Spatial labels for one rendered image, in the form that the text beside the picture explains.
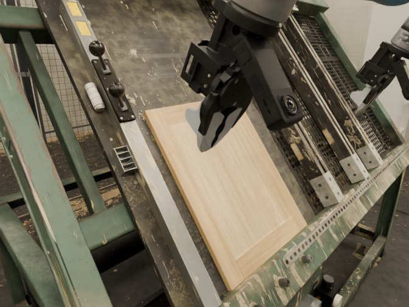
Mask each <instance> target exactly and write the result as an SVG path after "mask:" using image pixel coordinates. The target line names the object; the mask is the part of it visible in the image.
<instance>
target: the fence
mask: <svg viewBox="0 0 409 307"><path fill-rule="evenodd" d="M66 2H74V3H77V6H78V8H79V10H80V12H81V14H82V16H74V15H72V13H71V11H70V9H69V7H68V5H67V3H66ZM59 10H60V12H61V15H62V17H63V19H64V21H65V23H66V25H67V27H68V30H69V32H70V34H71V37H72V39H73V40H74V43H75V45H76V47H77V49H78V51H79V54H80V56H81V58H82V60H83V62H84V64H85V67H86V69H87V71H88V73H89V76H90V78H91V80H92V81H93V83H95V85H96V87H97V90H98V92H99V94H100V96H101V98H102V100H103V103H104V105H105V110H106V112H107V115H108V117H109V119H110V121H111V123H112V125H113V128H114V130H115V132H116V134H117V137H118V138H119V141H120V143H121V145H122V146H126V145H127V146H128V149H129V151H130V153H131V155H132V157H133V159H134V161H135V163H136V166H137V169H136V170H135V171H134V173H135V176H136V178H137V179H138V182H139V184H140V186H141V189H142V191H143V193H144V195H145V198H146V199H147V201H148V204H149V206H150V208H151V210H152V213H153V215H154V217H155V219H156V221H157V223H158V225H159V228H160V230H161V232H162V234H163V236H164V239H165V240H166V243H167V245H168V247H169V250H170V252H171V254H172V256H173V258H174V260H175V262H176V265H177V267H178V269H179V271H180V274H181V276H182V278H183V280H184V282H185V284H186V287H187V289H188V291H189V293H190V295H191V297H192V299H193V301H194V304H195V306H196V307H219V306H220V305H221V304H222V301H221V299H220V297H219V296H218V293H217V291H216V289H215V287H214V285H213V283H212V281H211V278H210V276H209V274H208V272H207V270H206V268H205V265H204V264H203V262H202V260H201V258H200V256H199V254H198V251H197V249H196V247H195V245H194V243H193V241H192V238H191V236H190V234H189V232H188V230H187V228H186V226H185V224H184V222H183V220H182V218H181V215H180V213H179V211H178V209H177V207H176V205H175V202H174V201H173V198H172V196H171V195H170V192H169V190H168V188H167V186H166V184H165V182H164V180H163V177H162V175H161V173H160V171H159V169H158V167H157V165H156V163H155V161H154V159H153V157H152V155H151V153H150V150H149V148H148V146H147V144H146V142H145V140H144V137H143V135H142V133H141V131H140V129H139V127H138V125H137V123H136V121H135V120H134V121H127V122H122V123H120V122H119V121H118V119H117V117H116V114H115V112H114V110H113V108H112V106H111V104H110V102H109V100H108V97H107V95H106V93H105V91H104V88H103V86H102V84H101V82H100V80H99V78H98V76H97V74H96V71H95V69H94V67H93V65H92V63H91V60H92V59H99V58H98V57H96V56H93V55H92V54H91V53H90V51H89V44H90V42H92V41H94V40H97V39H96V36H95V34H94V32H93V30H92V28H91V26H90V24H89V22H88V20H87V18H86V16H85V14H84V11H83V9H82V7H81V5H80V3H79V1H76V0H61V3H60V7H59ZM76 21H82V22H85V23H86V25H87V26H88V29H89V31H90V33H91V35H81V33H80V31H79V28H78V27H77V24H76Z"/></svg>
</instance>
